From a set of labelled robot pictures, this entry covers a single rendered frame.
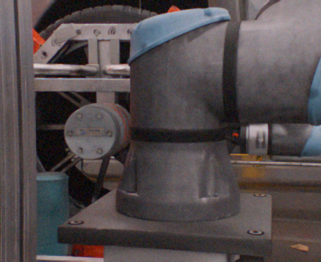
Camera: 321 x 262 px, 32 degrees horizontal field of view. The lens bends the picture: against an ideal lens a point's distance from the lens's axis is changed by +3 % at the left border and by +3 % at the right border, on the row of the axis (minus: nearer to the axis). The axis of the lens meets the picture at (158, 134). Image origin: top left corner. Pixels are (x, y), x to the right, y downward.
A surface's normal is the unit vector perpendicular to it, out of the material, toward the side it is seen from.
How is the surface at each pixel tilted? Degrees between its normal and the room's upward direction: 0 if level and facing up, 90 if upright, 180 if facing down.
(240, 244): 90
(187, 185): 72
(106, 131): 90
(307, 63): 86
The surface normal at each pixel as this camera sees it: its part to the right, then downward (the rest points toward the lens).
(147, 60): -0.64, 0.07
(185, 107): 0.07, 0.09
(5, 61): 0.98, 0.02
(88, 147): -0.16, 0.09
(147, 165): -0.59, -0.24
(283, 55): -0.23, -0.16
